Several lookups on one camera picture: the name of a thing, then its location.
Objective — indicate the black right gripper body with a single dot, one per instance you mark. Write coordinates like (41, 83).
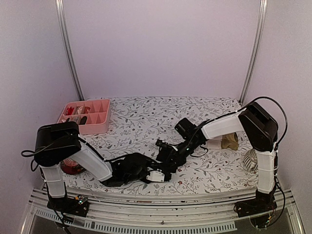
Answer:
(192, 145)

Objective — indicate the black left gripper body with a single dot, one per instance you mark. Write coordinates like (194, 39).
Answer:
(131, 179)

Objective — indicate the tan beige underwear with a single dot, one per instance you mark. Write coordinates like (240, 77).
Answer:
(228, 141)

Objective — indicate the black white-striped underwear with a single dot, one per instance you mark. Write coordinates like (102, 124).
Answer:
(167, 168)

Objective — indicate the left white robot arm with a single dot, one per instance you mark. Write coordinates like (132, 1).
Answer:
(60, 141)

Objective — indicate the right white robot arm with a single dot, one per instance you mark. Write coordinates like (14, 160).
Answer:
(259, 126)

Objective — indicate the floral patterned table cloth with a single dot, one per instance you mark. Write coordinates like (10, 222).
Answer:
(136, 123)

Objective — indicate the pink divided organizer box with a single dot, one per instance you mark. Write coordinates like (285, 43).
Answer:
(92, 116)

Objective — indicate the red patterned bowl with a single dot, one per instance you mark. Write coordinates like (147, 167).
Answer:
(71, 167)

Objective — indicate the black rolled cloth in box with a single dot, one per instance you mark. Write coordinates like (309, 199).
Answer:
(83, 120)

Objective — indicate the red rolled cloth in box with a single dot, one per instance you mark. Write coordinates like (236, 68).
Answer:
(69, 111)

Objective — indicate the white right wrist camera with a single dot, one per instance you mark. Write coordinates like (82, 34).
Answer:
(164, 145)

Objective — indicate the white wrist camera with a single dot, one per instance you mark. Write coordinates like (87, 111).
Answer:
(164, 145)
(155, 176)

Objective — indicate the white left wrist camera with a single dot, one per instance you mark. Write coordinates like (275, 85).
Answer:
(155, 176)

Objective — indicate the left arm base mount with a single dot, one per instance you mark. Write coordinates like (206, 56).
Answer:
(78, 205)

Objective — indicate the aluminium front rail frame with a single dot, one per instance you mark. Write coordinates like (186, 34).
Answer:
(164, 214)

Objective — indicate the striped metal wire cup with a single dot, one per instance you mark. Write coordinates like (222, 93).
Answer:
(250, 161)

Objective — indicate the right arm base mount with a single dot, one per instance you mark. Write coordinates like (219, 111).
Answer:
(261, 203)

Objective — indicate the right aluminium corner post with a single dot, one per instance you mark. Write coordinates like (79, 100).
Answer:
(256, 44)

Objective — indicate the aluminium corner post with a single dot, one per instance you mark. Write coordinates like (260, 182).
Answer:
(67, 47)
(256, 44)

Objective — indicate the left aluminium corner post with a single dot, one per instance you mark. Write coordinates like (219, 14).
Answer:
(67, 47)

